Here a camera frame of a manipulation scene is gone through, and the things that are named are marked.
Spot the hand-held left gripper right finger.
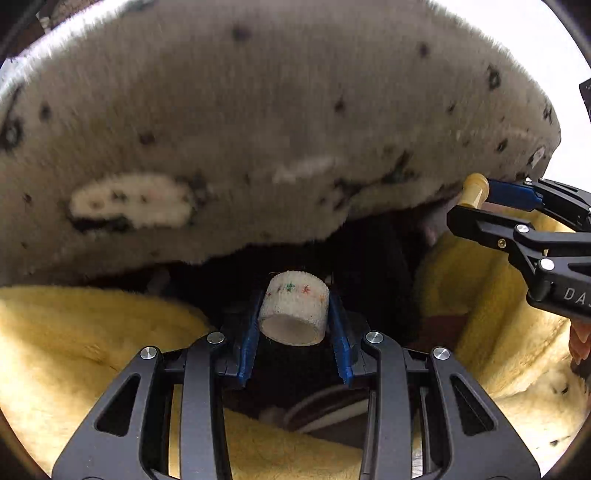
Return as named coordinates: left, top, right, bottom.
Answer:
left=323, top=290, right=541, bottom=480

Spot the person's right hand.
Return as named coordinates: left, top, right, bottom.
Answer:
left=568, top=318, right=591, bottom=366

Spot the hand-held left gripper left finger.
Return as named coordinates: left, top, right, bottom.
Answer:
left=52, top=288, right=266, bottom=480

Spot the small yellow cap object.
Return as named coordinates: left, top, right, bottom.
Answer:
left=463, top=173, right=491, bottom=208

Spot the yellow fluffy blanket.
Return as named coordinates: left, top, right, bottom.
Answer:
left=0, top=212, right=588, bottom=480

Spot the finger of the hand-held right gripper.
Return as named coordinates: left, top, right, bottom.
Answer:
left=446, top=205, right=561, bottom=301
left=487, top=178, right=591, bottom=232

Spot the white patterned tape roll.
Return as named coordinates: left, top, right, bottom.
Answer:
left=257, top=270, right=330, bottom=346

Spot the grey spotted plush bag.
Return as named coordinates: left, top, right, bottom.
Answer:
left=0, top=0, right=561, bottom=296

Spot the dark brown round container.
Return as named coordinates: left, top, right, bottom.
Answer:
left=259, top=387, right=371, bottom=450

